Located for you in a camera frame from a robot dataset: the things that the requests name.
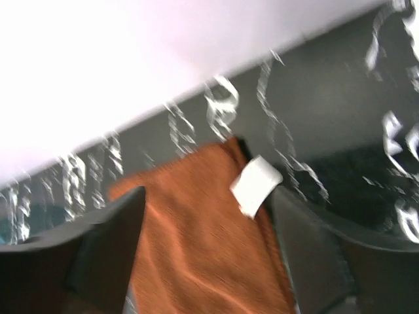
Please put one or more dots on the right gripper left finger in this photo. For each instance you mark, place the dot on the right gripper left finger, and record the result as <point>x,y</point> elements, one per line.
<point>83,266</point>

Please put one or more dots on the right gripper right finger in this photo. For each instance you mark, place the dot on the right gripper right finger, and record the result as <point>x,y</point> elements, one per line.
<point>337,266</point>

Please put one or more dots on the brown towel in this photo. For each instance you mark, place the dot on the brown towel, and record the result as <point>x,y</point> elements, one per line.
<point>197,253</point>

